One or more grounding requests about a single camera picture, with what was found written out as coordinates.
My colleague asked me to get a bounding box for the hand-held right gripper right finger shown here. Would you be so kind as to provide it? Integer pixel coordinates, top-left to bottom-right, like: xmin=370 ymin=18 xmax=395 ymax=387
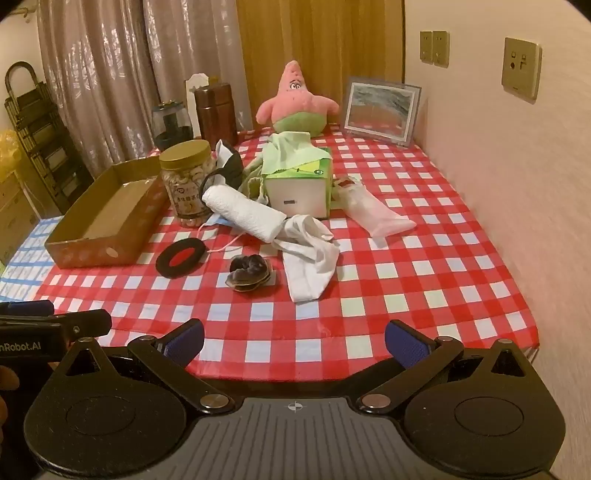
xmin=356 ymin=319 xmax=532 ymax=413

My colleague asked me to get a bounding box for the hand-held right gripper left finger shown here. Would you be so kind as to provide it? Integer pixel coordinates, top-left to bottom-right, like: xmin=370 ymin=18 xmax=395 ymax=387
xmin=58 ymin=318 xmax=237 ymax=413

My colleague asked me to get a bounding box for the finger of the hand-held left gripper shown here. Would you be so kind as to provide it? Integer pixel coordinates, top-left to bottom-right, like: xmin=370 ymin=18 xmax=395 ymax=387
xmin=0 ymin=300 xmax=54 ymax=317
xmin=51 ymin=309 xmax=112 ymax=343

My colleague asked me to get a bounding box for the brown cardboard box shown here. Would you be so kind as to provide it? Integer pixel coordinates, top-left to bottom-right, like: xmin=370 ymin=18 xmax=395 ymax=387
xmin=45 ymin=159 xmax=168 ymax=268

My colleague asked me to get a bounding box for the black ring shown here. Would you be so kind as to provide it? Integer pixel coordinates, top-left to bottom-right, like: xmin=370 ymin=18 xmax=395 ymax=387
xmin=156 ymin=237 xmax=209 ymax=279

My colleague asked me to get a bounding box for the dark wrapper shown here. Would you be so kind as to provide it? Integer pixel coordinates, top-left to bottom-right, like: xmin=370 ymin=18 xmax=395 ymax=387
xmin=226 ymin=254 xmax=273 ymax=294

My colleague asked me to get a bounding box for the white cloth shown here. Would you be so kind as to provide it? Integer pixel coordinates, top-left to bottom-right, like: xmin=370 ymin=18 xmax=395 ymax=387
xmin=274 ymin=215 xmax=341 ymax=303

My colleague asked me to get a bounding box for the blue face mask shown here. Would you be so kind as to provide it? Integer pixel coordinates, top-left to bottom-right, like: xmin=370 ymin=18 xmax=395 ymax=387
xmin=196 ymin=212 xmax=247 ymax=254

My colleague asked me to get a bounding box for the clear plastic bag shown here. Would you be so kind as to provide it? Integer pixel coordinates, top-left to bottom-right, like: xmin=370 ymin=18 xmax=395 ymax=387
xmin=332 ymin=174 xmax=417 ymax=238

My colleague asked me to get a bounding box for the white towel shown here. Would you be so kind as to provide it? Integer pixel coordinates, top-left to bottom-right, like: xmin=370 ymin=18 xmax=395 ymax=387
xmin=202 ymin=185 xmax=287 ymax=243

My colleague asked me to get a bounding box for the cream knitted cloth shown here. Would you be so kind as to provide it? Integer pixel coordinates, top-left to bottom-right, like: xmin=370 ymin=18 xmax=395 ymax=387
xmin=238 ymin=159 xmax=269 ymax=204

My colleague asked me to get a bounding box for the black cloth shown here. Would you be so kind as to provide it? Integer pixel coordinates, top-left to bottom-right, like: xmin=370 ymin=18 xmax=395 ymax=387
xmin=199 ymin=138 xmax=245 ymax=195

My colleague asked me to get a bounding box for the light green cloth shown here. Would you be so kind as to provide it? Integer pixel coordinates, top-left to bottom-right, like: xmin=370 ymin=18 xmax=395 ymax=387
xmin=240 ymin=131 xmax=331 ymax=185

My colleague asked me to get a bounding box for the person's left hand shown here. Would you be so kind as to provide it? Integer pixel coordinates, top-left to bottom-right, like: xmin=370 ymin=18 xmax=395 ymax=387
xmin=0 ymin=367 xmax=20 ymax=428

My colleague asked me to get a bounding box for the blue checked tablecloth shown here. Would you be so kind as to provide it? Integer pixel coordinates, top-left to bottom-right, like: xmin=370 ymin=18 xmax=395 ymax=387
xmin=0 ymin=215 xmax=63 ymax=305

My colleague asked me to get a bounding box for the cardboard carton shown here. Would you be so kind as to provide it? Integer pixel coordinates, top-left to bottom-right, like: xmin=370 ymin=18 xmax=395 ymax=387
xmin=0 ymin=171 xmax=40 ymax=266

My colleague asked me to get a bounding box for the cashew jar with gold lid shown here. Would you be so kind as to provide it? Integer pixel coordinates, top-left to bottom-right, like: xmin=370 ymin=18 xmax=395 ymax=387
xmin=159 ymin=141 xmax=218 ymax=229

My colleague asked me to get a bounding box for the yellow plastic bag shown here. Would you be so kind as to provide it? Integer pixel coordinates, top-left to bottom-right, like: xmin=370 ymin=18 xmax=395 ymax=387
xmin=0 ymin=129 xmax=24 ymax=181

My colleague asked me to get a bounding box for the black folding rack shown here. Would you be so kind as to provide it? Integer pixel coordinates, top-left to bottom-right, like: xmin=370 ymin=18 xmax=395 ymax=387
xmin=4 ymin=62 xmax=93 ymax=217

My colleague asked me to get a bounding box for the green tissue box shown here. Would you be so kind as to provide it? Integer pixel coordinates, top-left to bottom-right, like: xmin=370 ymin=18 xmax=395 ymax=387
xmin=263 ymin=147 xmax=334 ymax=219

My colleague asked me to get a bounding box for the glass jar with black base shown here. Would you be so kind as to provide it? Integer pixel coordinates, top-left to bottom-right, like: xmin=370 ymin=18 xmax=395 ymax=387
xmin=152 ymin=102 xmax=192 ymax=151

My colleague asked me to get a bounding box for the brown canister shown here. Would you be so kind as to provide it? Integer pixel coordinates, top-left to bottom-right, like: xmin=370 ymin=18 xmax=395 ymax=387
xmin=194 ymin=80 xmax=238 ymax=146

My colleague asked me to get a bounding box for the white chair back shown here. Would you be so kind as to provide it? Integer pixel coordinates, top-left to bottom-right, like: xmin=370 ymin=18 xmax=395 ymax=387
xmin=185 ymin=72 xmax=211 ymax=139

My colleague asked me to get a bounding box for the grey patterned curtain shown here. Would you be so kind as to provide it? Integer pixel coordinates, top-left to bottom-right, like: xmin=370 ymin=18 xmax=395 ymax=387
xmin=37 ymin=0 xmax=160 ymax=178
xmin=141 ymin=0 xmax=254 ymax=132

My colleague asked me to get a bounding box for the pink starfish plush toy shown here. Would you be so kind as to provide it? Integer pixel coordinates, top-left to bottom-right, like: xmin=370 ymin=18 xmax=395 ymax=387
xmin=256 ymin=60 xmax=340 ymax=137

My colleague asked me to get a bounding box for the wooden door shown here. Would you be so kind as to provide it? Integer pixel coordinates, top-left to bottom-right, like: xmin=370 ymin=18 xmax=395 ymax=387
xmin=235 ymin=0 xmax=407 ymax=132

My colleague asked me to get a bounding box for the clear picture frame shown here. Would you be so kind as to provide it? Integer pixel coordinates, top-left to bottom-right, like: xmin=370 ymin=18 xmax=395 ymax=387
xmin=342 ymin=76 xmax=423 ymax=147

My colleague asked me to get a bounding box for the gold wall socket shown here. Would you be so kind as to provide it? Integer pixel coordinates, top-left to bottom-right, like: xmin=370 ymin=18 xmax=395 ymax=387
xmin=502 ymin=37 xmax=542 ymax=101

